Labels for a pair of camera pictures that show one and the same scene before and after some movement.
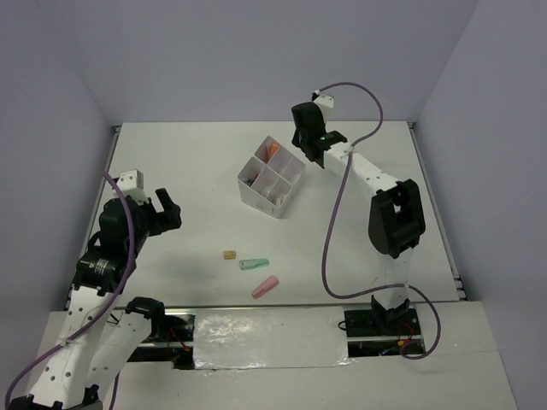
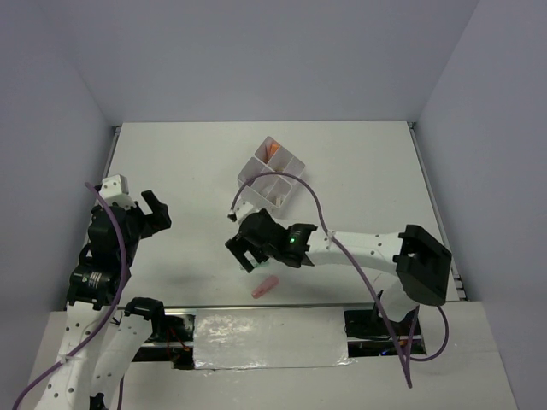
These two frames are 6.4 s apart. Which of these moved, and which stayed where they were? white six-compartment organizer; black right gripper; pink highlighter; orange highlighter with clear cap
Moved: black right gripper
Stayed: white six-compartment organizer; pink highlighter; orange highlighter with clear cap
